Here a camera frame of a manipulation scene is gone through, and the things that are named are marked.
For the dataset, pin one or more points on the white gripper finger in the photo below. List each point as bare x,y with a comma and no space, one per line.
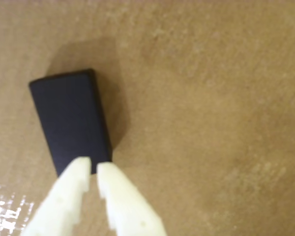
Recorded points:
127,204
64,199

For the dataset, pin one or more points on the black rectangular block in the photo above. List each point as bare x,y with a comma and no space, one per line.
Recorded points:
68,118

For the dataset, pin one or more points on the clear shiny tape strip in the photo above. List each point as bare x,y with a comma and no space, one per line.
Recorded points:
5,214

